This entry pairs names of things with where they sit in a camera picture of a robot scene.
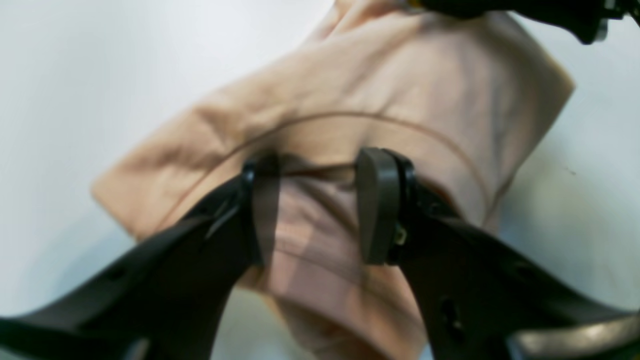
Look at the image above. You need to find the salmon pink T-shirt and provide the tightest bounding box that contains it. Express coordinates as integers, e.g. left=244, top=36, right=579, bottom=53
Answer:
left=92, top=0, right=575, bottom=360

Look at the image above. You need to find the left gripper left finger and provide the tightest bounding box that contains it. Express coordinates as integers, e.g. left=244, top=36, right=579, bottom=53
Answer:
left=0, top=152, right=280, bottom=360

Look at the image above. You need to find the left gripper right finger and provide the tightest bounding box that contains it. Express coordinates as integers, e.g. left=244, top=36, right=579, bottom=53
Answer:
left=357, top=147, right=640, bottom=360

